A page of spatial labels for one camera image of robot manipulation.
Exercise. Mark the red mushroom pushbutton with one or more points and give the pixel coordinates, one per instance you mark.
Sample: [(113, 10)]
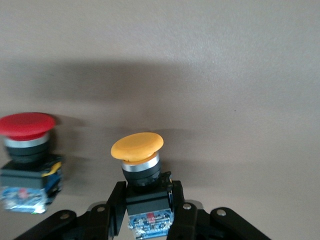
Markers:
[(25, 123)]

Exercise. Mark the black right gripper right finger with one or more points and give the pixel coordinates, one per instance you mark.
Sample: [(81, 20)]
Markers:
[(178, 200)]

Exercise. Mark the yellow mushroom pushbutton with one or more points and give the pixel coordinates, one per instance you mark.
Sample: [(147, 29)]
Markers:
[(137, 146)]

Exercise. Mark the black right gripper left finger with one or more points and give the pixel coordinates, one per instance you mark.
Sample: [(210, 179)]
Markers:
[(117, 200)]

